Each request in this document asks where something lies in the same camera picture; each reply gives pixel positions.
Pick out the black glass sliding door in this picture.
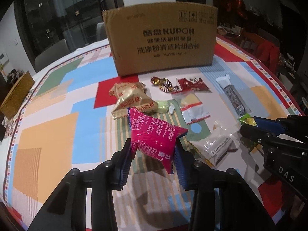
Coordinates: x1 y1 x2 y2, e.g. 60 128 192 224
14 0 124 63

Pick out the pink snack packet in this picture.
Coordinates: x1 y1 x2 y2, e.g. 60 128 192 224
127 107 188 174

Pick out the small green candy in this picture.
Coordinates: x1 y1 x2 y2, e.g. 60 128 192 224
156 101 175 115

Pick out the red wooden chair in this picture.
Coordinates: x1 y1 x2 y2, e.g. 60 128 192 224
237 31 280 74

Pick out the gold fortune biscuits packet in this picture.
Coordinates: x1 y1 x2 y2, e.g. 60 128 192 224
109 82 158 119

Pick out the green yellow snack packet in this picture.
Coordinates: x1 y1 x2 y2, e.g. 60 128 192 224
238 113 257 127

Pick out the grey dining chair left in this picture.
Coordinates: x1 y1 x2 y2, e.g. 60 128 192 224
34 39 70 72

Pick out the brown cardboard box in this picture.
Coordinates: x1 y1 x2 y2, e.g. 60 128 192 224
102 2 218 76

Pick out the gold red wrapped candy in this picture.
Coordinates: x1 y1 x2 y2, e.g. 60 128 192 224
150 76 180 93

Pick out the red foil balloon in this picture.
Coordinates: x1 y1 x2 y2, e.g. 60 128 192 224
226 0 246 18

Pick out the clear bag yellow snack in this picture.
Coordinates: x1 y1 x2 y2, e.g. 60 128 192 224
172 91 210 125

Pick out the red white snack packet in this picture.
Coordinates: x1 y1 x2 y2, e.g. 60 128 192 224
177 77 211 92

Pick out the colourful patterned tablecloth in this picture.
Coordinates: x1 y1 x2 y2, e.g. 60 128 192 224
1 37 302 230

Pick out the white wrapped pastry packet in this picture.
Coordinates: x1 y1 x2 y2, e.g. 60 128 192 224
188 121 240 169

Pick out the woven wicker box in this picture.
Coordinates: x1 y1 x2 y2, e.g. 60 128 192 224
1 71 34 120

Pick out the dark long snack bar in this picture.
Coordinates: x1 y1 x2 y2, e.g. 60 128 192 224
216 74 251 116

